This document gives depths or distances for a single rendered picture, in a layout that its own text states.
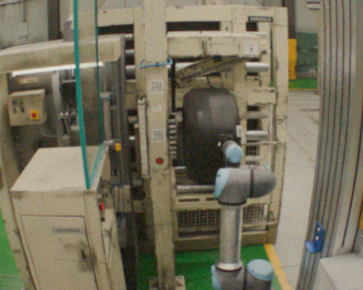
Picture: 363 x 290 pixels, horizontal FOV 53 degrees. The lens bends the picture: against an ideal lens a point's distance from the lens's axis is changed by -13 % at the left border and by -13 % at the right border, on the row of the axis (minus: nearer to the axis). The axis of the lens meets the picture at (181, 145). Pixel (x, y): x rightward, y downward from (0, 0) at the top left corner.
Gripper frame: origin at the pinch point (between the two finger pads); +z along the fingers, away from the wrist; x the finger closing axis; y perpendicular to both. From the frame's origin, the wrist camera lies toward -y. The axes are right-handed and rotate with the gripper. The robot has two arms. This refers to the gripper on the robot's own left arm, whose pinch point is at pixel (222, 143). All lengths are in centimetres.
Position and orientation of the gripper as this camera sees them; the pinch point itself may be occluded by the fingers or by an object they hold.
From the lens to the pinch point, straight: 222.8
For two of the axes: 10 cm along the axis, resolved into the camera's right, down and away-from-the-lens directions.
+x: -10.0, 0.5, -0.6
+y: -0.3, -9.8, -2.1
